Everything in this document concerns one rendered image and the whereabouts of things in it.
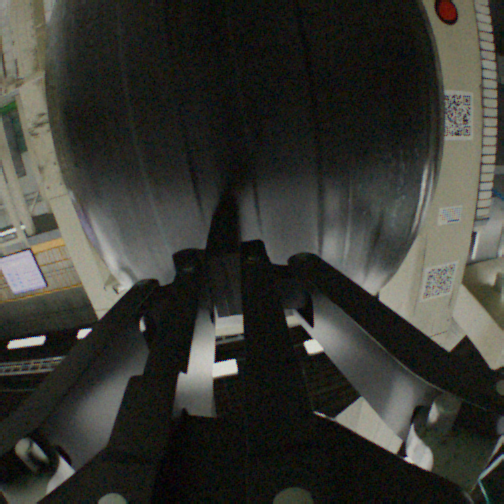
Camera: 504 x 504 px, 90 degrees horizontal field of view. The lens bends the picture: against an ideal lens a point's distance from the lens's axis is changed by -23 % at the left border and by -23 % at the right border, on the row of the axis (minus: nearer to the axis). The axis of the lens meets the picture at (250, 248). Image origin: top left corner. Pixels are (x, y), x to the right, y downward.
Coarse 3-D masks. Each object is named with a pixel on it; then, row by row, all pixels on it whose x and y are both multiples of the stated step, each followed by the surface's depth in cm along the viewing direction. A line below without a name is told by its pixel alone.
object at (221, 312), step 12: (216, 216) 19; (216, 228) 17; (216, 240) 15; (204, 252) 14; (216, 252) 13; (204, 264) 13; (216, 264) 13; (216, 276) 13; (216, 288) 14; (216, 300) 14; (228, 300) 14; (216, 312) 14; (228, 312) 14
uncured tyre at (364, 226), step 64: (64, 0) 15; (128, 0) 14; (192, 0) 14; (256, 0) 14; (320, 0) 14; (384, 0) 14; (64, 64) 15; (128, 64) 15; (192, 64) 15; (256, 64) 15; (320, 64) 16; (384, 64) 16; (64, 128) 18; (128, 128) 16; (192, 128) 17; (256, 128) 17; (320, 128) 17; (384, 128) 17; (128, 192) 18; (192, 192) 19; (256, 192) 19; (320, 192) 19; (384, 192) 20; (128, 256) 22; (320, 256) 23; (384, 256) 24
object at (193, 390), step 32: (192, 256) 13; (192, 288) 11; (160, 320) 10; (192, 320) 9; (160, 352) 8; (192, 352) 8; (128, 384) 6; (160, 384) 6; (192, 384) 7; (128, 416) 5; (160, 416) 5; (128, 448) 5; (160, 448) 5; (96, 480) 4; (128, 480) 4; (160, 480) 4
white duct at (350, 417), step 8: (448, 328) 104; (456, 328) 102; (448, 336) 103; (456, 336) 102; (448, 344) 103; (360, 400) 126; (352, 408) 127; (360, 408) 123; (336, 416) 134; (344, 416) 128; (352, 416) 125; (344, 424) 126; (352, 424) 124
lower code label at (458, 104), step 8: (448, 96) 36; (456, 96) 36; (464, 96) 36; (472, 96) 36; (448, 104) 36; (456, 104) 36; (464, 104) 36; (472, 104) 36; (448, 112) 37; (456, 112) 37; (464, 112) 37; (472, 112) 37; (448, 120) 37; (456, 120) 37; (464, 120) 37; (472, 120) 37; (448, 128) 38; (456, 128) 38; (464, 128) 38; (472, 128) 38; (448, 136) 39; (456, 136) 39; (464, 136) 39; (472, 136) 39
